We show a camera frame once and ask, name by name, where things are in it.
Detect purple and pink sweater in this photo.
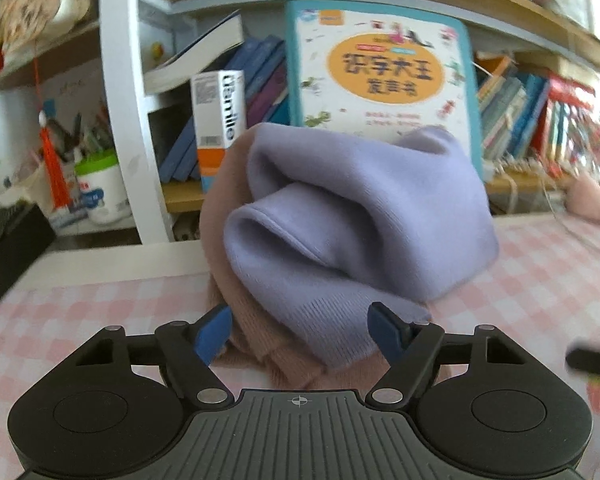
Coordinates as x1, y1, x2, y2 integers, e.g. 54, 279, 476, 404
200, 124, 498, 391

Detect pink checkered tablecloth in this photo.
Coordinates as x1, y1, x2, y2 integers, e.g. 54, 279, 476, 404
0, 214, 600, 479

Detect pink plush toy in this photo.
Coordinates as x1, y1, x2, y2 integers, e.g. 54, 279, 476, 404
565, 174, 600, 224

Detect white can with green lid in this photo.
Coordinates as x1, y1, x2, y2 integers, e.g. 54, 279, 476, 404
74, 148, 132, 226

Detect red tassel ornament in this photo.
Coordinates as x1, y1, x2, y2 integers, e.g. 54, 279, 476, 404
32, 56, 71, 209

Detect red thick books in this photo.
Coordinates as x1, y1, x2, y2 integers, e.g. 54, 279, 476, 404
529, 73, 596, 164

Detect white orange usmile box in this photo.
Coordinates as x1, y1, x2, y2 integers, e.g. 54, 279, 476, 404
190, 70, 246, 194

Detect colourful books stack right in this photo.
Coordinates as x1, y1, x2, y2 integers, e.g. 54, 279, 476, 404
474, 55, 550, 162

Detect teal children's picture book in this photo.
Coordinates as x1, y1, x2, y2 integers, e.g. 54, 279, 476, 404
286, 0, 482, 169

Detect blue leaning books row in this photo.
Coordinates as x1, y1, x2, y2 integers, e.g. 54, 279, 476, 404
158, 35, 285, 188

